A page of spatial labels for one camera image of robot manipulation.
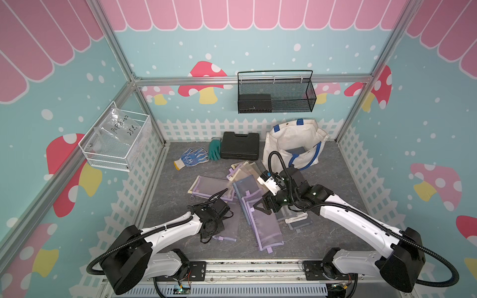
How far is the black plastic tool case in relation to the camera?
113 cm

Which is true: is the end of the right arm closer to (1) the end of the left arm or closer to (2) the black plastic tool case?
(1) the end of the left arm

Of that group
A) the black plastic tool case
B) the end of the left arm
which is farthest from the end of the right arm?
the black plastic tool case
